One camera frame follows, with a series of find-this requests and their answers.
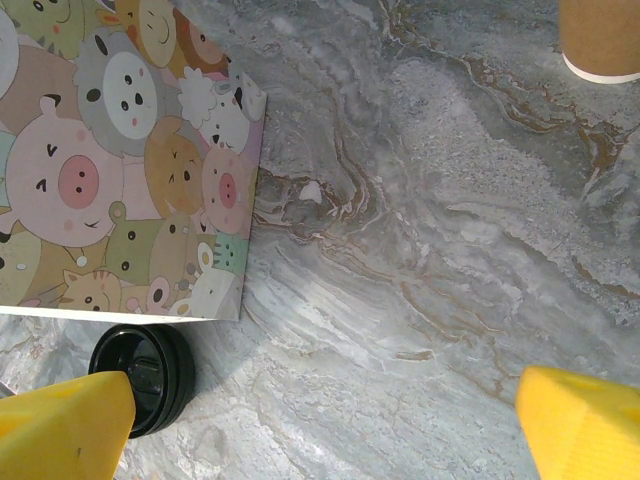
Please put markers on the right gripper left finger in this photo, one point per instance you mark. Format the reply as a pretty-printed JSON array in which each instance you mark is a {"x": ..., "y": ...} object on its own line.
[{"x": 60, "y": 435}]

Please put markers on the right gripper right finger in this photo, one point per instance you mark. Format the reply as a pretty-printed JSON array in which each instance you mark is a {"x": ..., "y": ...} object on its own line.
[{"x": 590, "y": 430}]

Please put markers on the white animal print paper bag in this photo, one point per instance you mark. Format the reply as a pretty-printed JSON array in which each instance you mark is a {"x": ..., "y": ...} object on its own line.
[{"x": 125, "y": 175}]

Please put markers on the brown paper cup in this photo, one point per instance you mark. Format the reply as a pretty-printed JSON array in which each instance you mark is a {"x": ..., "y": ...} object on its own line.
[{"x": 600, "y": 30}]

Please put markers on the black plastic cup lid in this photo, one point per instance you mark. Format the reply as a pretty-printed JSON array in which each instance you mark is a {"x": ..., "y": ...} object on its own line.
[{"x": 160, "y": 370}]

